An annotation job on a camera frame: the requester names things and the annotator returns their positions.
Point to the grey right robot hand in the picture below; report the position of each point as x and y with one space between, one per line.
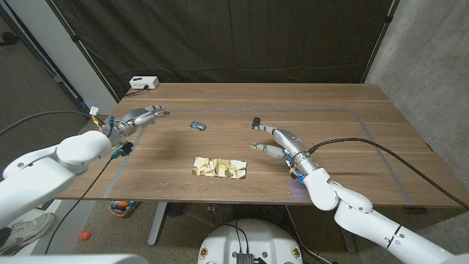
289 141

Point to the blue toy car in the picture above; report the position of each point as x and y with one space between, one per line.
198 125

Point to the grey sneaker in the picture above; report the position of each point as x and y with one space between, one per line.
25 229

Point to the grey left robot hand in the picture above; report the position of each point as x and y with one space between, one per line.
130 119

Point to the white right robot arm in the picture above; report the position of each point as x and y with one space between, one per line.
351 212

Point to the small orange ball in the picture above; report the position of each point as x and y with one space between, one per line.
85 235

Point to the white power strip box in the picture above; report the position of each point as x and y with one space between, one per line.
143 82

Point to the gold foil envelope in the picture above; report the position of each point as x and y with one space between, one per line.
220 168

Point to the black curtain backdrop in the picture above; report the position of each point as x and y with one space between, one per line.
220 36

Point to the black backdrop pole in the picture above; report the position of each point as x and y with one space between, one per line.
84 55
381 40

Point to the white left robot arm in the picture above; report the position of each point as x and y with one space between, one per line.
44 172

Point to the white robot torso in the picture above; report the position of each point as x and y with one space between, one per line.
251 238

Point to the orange teal tool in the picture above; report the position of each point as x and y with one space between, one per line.
122 208

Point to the black toy car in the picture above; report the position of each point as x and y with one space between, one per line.
256 121

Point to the grey table leg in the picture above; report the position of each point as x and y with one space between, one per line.
157 223
350 243

